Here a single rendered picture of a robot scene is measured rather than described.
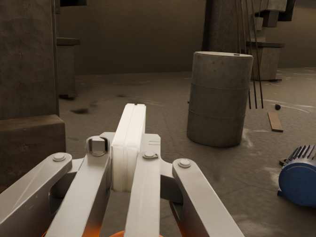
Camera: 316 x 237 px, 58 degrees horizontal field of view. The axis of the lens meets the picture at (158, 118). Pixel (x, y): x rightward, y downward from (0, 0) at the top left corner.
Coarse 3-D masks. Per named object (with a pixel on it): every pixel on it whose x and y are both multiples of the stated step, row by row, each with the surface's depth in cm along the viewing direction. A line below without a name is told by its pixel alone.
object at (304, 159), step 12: (300, 156) 189; (312, 156) 186; (288, 168) 180; (300, 168) 174; (312, 168) 172; (288, 180) 179; (300, 180) 175; (312, 180) 171; (288, 192) 181; (300, 192) 177; (312, 192) 173; (300, 204) 180; (312, 204) 176
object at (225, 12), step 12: (216, 0) 409; (228, 0) 392; (216, 12) 412; (228, 12) 398; (204, 24) 418; (216, 24) 414; (228, 24) 404; (204, 36) 424; (216, 36) 417; (228, 36) 410; (204, 48) 430; (216, 48) 404; (228, 48) 417
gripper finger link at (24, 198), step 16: (48, 160) 14; (64, 160) 14; (32, 176) 12; (48, 176) 13; (16, 192) 11; (32, 192) 11; (48, 192) 12; (0, 208) 10; (16, 208) 11; (32, 208) 11; (48, 208) 13; (0, 224) 10; (16, 224) 11; (32, 224) 12; (48, 224) 13
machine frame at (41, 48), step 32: (0, 0) 47; (32, 0) 49; (0, 32) 48; (32, 32) 50; (0, 64) 49; (32, 64) 52; (0, 96) 50; (32, 96) 53; (0, 128) 47; (32, 128) 50; (64, 128) 53; (0, 160) 48; (32, 160) 51; (0, 192) 49
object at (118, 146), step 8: (128, 104) 21; (128, 112) 20; (120, 120) 18; (128, 120) 18; (120, 128) 17; (128, 128) 17; (120, 136) 16; (112, 144) 15; (120, 144) 15; (112, 152) 15; (120, 152) 15; (112, 160) 15; (120, 160) 15; (112, 168) 16; (120, 168) 15; (112, 176) 16; (120, 176) 16; (112, 184) 16; (120, 184) 16
